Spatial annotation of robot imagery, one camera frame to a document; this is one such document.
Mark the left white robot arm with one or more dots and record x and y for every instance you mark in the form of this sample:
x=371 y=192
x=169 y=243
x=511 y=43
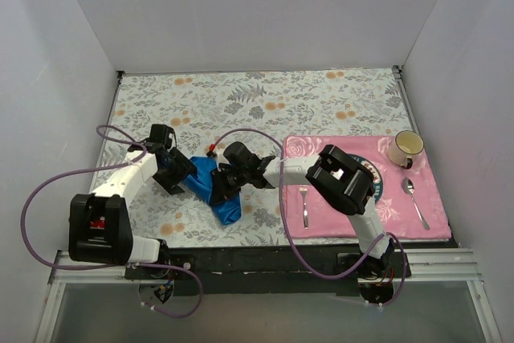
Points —
x=99 y=224

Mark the pink floral placemat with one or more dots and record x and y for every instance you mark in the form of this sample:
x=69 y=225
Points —
x=395 y=208

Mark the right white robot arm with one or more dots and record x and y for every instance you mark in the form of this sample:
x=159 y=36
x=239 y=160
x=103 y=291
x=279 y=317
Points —
x=345 y=184

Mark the white plate green rim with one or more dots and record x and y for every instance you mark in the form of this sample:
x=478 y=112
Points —
x=378 y=184

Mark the silver fork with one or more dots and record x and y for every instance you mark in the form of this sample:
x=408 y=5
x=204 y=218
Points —
x=303 y=189

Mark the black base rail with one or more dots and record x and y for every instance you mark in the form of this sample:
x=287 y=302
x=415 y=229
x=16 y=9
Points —
x=257 y=270

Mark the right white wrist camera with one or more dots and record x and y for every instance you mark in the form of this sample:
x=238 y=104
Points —
x=215 y=154

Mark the cream mug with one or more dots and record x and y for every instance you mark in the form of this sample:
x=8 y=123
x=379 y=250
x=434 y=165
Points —
x=404 y=149

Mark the aluminium frame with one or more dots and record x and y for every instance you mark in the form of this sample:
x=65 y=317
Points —
x=102 y=306

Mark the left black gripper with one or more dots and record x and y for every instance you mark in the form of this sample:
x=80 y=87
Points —
x=177 y=174

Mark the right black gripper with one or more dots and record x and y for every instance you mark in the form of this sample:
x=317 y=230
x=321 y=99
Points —
x=221 y=187

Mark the floral tablecloth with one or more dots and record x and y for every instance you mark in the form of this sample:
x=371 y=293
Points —
x=259 y=109

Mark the blue cloth napkin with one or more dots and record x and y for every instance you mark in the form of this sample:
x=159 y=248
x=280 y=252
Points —
x=211 y=187

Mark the silver spoon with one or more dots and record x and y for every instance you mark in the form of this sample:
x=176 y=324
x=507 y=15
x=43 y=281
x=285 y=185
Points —
x=408 y=188

